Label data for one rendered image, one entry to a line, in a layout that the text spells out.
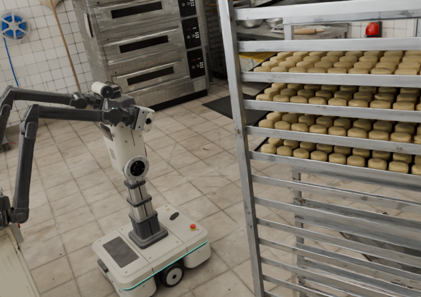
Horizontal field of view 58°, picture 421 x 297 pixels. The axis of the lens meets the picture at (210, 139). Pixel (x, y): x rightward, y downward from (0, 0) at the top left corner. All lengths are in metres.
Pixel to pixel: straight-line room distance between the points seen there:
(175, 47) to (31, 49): 2.05
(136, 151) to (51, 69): 4.05
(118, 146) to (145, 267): 0.75
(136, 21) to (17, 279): 3.79
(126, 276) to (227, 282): 0.64
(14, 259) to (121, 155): 0.73
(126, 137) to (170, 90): 3.49
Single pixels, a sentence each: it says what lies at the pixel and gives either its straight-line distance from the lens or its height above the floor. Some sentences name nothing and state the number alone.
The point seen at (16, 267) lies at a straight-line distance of 2.19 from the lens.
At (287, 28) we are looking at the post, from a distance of 1.54.
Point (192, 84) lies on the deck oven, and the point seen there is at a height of 0.25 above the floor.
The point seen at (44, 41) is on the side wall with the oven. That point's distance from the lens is 6.09.
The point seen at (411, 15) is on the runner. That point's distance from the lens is 1.43.
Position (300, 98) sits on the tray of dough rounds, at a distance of 1.18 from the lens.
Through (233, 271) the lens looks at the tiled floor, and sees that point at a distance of 2.63.
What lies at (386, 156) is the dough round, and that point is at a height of 1.24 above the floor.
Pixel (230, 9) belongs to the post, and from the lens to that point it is 1.12.
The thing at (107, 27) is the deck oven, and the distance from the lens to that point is 5.14.
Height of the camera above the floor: 1.82
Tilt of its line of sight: 24 degrees down
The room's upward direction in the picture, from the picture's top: 9 degrees counter-clockwise
